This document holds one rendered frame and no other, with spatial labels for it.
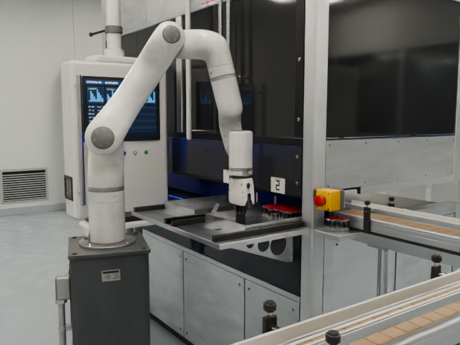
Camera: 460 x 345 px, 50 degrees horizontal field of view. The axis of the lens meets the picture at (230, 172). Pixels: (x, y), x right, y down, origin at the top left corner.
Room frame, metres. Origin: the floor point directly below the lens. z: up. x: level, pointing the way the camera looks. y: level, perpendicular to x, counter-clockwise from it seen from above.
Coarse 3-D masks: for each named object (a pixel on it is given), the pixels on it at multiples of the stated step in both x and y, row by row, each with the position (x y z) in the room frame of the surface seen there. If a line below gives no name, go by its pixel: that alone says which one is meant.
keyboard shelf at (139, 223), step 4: (84, 220) 2.25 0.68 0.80; (140, 220) 2.25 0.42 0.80; (144, 220) 2.25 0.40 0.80; (80, 224) 2.22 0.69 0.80; (84, 224) 2.19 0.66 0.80; (88, 224) 2.18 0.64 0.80; (128, 224) 2.18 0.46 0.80; (132, 224) 2.19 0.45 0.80; (136, 224) 2.20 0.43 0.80; (140, 224) 2.21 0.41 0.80; (144, 224) 2.23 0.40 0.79; (148, 224) 2.24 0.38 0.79; (152, 224) 2.25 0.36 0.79; (84, 228) 2.18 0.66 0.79; (88, 228) 2.13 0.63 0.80; (128, 228) 2.18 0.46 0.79
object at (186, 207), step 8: (176, 200) 2.18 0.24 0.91; (184, 200) 2.21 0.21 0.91; (192, 200) 2.23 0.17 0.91; (200, 200) 2.25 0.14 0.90; (208, 200) 2.28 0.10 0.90; (216, 200) 2.31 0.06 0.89; (224, 200) 2.33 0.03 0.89; (168, 208) 2.12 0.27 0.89; (176, 208) 2.06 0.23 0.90; (184, 208) 2.01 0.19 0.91; (192, 208) 2.15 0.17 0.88; (200, 208) 2.15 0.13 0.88; (208, 208) 1.98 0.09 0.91; (224, 208) 2.02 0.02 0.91; (232, 208) 2.05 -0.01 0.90
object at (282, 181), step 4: (272, 180) 1.94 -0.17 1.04; (280, 180) 1.90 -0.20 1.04; (284, 180) 1.88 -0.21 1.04; (272, 184) 1.94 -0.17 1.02; (280, 184) 1.90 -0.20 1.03; (284, 184) 1.88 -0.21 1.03; (272, 188) 1.94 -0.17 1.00; (280, 188) 1.90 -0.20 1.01; (284, 188) 1.88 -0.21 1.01; (280, 192) 1.90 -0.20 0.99; (284, 192) 1.88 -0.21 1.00
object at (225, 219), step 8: (256, 208) 2.01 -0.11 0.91; (208, 216) 1.85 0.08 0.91; (216, 216) 1.81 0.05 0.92; (224, 216) 1.92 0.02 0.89; (232, 216) 1.94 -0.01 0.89; (248, 216) 1.97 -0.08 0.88; (256, 216) 1.97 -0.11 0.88; (216, 224) 1.81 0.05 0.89; (224, 224) 1.77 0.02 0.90; (232, 224) 1.72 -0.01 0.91; (240, 224) 1.68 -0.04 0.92; (248, 224) 1.83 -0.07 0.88; (256, 224) 1.69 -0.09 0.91; (264, 224) 1.71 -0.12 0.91; (272, 224) 1.73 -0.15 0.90; (280, 224) 1.75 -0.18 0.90
